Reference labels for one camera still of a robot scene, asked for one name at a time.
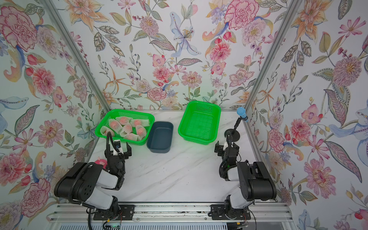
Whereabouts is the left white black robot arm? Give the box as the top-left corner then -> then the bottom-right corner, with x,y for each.
54,131 -> 131,219

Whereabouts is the green plastic basket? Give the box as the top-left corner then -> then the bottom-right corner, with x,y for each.
178,101 -> 221,145
95,109 -> 155,146

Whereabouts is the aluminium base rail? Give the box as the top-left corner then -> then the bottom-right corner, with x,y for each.
46,201 -> 293,223

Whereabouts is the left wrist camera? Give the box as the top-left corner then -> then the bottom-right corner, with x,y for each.
112,140 -> 122,156

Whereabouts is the left green plastic basket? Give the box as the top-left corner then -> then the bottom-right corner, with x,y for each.
95,109 -> 155,146

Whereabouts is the dark teal plastic bin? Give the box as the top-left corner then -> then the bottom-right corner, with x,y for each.
147,121 -> 173,153

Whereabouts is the right green plastic basket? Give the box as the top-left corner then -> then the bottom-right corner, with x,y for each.
178,101 -> 221,145

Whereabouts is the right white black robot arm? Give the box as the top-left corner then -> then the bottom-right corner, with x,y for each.
209,129 -> 277,221

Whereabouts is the netted apple far left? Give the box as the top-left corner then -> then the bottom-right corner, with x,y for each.
100,126 -> 115,137

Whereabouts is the pink plush toy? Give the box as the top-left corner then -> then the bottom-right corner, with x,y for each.
95,157 -> 107,169

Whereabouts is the blue microphone on black stand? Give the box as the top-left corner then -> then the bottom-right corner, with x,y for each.
224,107 -> 248,142

